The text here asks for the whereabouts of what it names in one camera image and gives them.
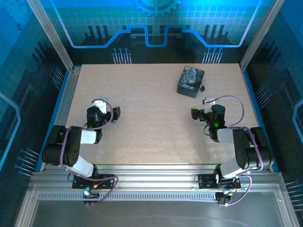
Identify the starry night print box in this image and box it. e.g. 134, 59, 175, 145
177, 66, 205, 98

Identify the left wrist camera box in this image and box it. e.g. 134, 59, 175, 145
91, 98, 108, 116

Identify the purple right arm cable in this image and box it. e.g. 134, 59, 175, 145
203, 95, 265, 208

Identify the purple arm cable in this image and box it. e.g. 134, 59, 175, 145
203, 95, 265, 208
59, 98, 119, 206

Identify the aluminium side rail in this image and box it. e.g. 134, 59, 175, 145
39, 66, 81, 172

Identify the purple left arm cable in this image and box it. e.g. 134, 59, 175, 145
59, 98, 119, 206

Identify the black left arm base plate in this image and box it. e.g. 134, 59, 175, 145
72, 174, 115, 190

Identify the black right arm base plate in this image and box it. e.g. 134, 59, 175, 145
197, 174, 241, 190

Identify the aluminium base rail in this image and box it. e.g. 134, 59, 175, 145
29, 164, 284, 189

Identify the slotted grey cable duct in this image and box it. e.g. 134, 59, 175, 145
37, 192, 218, 201

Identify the aluminium frame post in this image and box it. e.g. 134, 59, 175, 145
239, 0, 284, 70
26, 0, 76, 72

